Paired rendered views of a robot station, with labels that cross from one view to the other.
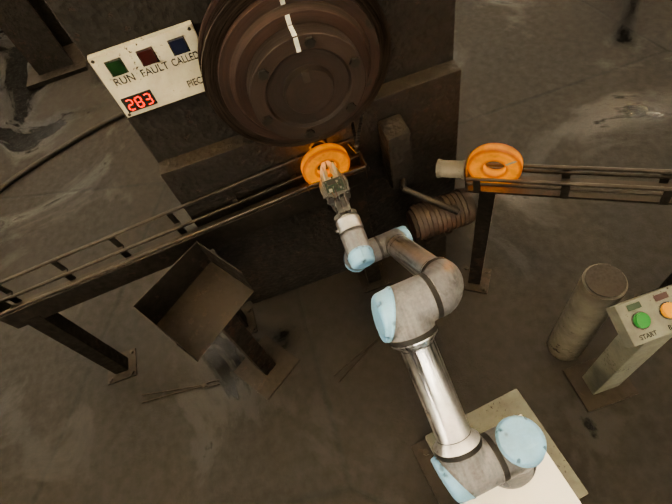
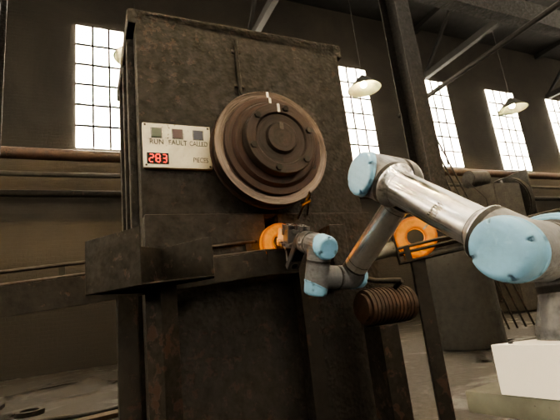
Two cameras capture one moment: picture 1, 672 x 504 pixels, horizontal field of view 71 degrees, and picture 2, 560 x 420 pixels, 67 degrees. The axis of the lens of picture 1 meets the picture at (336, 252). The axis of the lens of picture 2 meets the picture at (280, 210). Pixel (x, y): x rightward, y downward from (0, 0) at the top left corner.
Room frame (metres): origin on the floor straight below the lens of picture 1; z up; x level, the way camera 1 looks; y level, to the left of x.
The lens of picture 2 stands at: (-0.41, 0.56, 0.48)
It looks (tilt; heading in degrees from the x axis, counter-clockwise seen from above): 14 degrees up; 337
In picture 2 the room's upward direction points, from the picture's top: 7 degrees counter-clockwise
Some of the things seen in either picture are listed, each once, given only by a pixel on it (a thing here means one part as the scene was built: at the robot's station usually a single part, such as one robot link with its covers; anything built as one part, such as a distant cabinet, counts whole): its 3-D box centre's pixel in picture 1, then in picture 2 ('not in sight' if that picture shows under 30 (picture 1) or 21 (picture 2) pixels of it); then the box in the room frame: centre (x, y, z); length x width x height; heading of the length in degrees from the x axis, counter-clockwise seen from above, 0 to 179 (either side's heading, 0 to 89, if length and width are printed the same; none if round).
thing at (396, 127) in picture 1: (396, 152); (334, 256); (1.07, -0.29, 0.68); 0.11 x 0.08 x 0.24; 2
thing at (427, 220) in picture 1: (440, 246); (396, 363); (0.92, -0.39, 0.27); 0.22 x 0.13 x 0.53; 92
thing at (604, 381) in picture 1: (628, 351); not in sight; (0.34, -0.76, 0.31); 0.24 x 0.16 x 0.62; 92
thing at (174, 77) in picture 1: (157, 71); (177, 147); (1.14, 0.29, 1.15); 0.26 x 0.02 x 0.18; 92
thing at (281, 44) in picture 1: (307, 86); (280, 139); (0.95, -0.06, 1.11); 0.28 x 0.06 x 0.28; 92
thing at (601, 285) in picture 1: (582, 317); not in sight; (0.49, -0.71, 0.26); 0.12 x 0.12 x 0.52
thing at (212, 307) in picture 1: (231, 337); (157, 377); (0.78, 0.44, 0.36); 0.26 x 0.20 x 0.72; 127
